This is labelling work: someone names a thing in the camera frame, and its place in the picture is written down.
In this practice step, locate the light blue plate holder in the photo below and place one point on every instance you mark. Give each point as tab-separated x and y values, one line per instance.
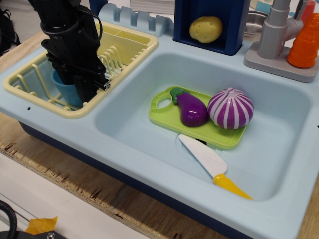
140	21

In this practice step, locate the grey toy faucet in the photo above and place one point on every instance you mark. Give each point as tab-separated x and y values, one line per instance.
269	54

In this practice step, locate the yellow plastic drying rack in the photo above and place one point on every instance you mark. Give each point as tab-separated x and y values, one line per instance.
121	51

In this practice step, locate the black bag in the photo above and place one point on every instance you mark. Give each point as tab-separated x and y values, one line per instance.
8	35

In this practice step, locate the dark blue plastic box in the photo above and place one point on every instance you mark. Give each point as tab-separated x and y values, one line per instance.
232	13

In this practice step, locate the yellow toy potato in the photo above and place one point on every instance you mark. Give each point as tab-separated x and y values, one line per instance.
206	29

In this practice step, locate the metal bowl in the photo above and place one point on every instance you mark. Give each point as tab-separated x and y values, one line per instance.
254	23

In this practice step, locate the white toy knife yellow handle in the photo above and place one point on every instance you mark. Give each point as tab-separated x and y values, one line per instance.
213	164

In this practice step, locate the orange toy carrot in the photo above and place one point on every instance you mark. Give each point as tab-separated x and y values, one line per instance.
305	47

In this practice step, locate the light blue toy sink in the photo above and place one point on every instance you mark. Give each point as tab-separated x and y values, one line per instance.
142	174

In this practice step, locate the green plastic cutting board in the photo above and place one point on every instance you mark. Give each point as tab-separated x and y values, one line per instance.
165	113

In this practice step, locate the blue plastic cup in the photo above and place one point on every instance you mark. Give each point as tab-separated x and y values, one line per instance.
69	92

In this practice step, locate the yellow tape piece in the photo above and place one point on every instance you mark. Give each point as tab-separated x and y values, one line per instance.
41	225

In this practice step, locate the purple striped toy onion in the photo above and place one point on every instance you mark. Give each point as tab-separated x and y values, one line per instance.
230	109

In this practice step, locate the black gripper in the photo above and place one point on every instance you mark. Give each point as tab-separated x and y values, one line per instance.
72	46

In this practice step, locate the purple toy eggplant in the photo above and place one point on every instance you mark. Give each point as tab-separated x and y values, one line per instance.
193	111

